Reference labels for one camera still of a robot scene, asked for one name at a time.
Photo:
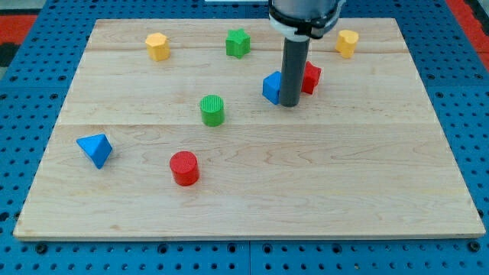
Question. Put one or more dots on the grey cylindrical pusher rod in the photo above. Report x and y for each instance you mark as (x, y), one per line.
(292, 71)

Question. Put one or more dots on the blue cube block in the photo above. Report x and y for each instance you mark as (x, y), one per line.
(271, 87)

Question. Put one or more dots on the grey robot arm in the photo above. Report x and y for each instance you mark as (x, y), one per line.
(300, 21)

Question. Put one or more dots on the red star block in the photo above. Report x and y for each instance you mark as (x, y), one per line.
(311, 78)

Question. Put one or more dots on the yellow heart block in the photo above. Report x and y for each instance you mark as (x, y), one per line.
(346, 43)

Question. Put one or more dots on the green star block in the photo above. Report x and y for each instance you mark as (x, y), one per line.
(237, 43)

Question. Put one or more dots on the green cylinder block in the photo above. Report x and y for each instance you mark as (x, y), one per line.
(212, 110)

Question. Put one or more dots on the yellow hexagon block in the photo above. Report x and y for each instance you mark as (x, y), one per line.
(158, 48)

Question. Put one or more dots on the wooden board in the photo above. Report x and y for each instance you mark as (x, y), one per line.
(363, 157)

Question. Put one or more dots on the red cylinder block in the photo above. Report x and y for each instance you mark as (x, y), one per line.
(185, 168)

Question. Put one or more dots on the blue triangle block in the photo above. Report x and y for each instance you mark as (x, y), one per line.
(97, 148)

